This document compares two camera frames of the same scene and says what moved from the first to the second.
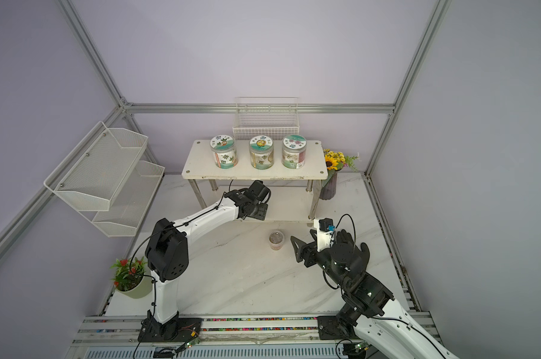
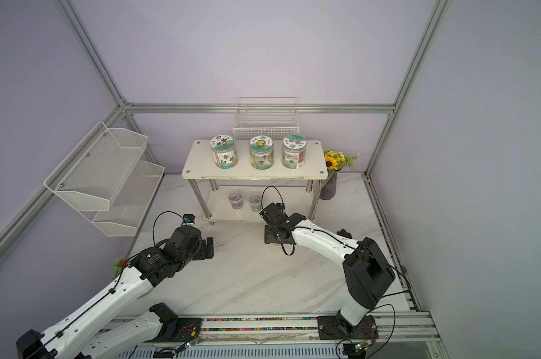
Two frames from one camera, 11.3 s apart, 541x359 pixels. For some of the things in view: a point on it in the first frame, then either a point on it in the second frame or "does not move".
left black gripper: x=261 y=215 → x=202 y=254
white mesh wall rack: x=106 y=176 does not move
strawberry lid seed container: x=223 y=147 does not move
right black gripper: x=311 y=250 → x=270 y=236
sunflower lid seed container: x=261 y=152 does not move
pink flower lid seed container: x=294 y=152 does not move
